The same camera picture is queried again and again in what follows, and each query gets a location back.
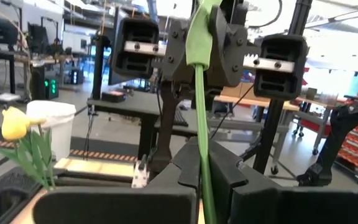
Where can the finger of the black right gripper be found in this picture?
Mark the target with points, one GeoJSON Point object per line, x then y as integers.
{"type": "Point", "coordinates": [280, 81]}
{"type": "Point", "coordinates": [145, 25]}

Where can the pale cream tulip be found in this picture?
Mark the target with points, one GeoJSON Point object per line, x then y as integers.
{"type": "Point", "coordinates": [37, 120]}

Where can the black mat with orange stripes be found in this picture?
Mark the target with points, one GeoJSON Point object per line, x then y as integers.
{"type": "Point", "coordinates": [104, 144]}

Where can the wooden workbench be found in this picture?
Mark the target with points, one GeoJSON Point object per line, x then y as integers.
{"type": "Point", "coordinates": [312, 104]}

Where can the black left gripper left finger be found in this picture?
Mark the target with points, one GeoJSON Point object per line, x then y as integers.
{"type": "Point", "coordinates": [104, 205]}

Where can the cardboard box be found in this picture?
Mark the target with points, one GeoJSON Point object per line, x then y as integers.
{"type": "Point", "coordinates": [235, 90]}

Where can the yellow tulip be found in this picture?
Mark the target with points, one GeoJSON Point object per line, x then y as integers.
{"type": "Point", "coordinates": [14, 124]}

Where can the black keyboard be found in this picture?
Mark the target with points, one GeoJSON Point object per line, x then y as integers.
{"type": "Point", "coordinates": [180, 116]}

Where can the black tulip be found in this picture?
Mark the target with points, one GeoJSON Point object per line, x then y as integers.
{"type": "Point", "coordinates": [201, 109]}

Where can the black computer with green lights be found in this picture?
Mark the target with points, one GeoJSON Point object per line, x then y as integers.
{"type": "Point", "coordinates": [50, 88]}

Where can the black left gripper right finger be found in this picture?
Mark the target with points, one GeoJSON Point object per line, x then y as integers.
{"type": "Point", "coordinates": [291, 205]}

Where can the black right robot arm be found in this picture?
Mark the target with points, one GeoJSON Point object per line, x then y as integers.
{"type": "Point", "coordinates": [166, 124]}

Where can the white plastic bin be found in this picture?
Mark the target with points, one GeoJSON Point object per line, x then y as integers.
{"type": "Point", "coordinates": [57, 124]}

